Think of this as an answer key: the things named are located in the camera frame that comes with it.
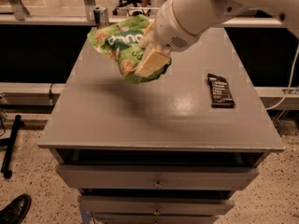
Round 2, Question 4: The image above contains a white cable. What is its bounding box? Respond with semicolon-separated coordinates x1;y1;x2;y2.
265;42;299;111

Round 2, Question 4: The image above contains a silver blue energy drink can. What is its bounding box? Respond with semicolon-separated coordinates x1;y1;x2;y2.
93;7;109;28

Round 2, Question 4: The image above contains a grey drawer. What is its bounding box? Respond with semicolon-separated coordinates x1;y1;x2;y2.
57;165;259;190
94;213;218;224
79;196;235;216

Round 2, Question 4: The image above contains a dark rxbar chocolate bar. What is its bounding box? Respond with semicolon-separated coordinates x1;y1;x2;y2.
207;74;235;108

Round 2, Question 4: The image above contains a grey bottom drawer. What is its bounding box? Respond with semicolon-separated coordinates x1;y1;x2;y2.
94;213;218;224

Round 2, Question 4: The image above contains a grey top drawer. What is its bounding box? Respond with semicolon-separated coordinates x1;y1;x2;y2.
57;165;259;190

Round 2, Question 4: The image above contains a green rice chip bag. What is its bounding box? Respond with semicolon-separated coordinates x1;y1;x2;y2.
88;15;171;84

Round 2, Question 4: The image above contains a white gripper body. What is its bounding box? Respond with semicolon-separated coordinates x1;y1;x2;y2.
153;0;201;52

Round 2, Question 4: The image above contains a black leather shoe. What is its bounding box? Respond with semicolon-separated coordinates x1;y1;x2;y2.
0;193;32;224

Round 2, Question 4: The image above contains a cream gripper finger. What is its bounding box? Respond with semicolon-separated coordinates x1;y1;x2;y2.
135;46;171;77
138;23;154;49

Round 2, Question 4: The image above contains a grey middle drawer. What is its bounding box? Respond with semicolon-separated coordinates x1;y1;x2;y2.
79;196;235;216

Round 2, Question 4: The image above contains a metal window rail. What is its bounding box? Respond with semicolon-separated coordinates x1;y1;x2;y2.
0;14;283;28

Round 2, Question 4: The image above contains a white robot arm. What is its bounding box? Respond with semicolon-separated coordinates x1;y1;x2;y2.
135;0;299;77

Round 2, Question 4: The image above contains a black stand leg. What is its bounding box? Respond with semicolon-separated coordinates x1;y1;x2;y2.
0;115;24;179

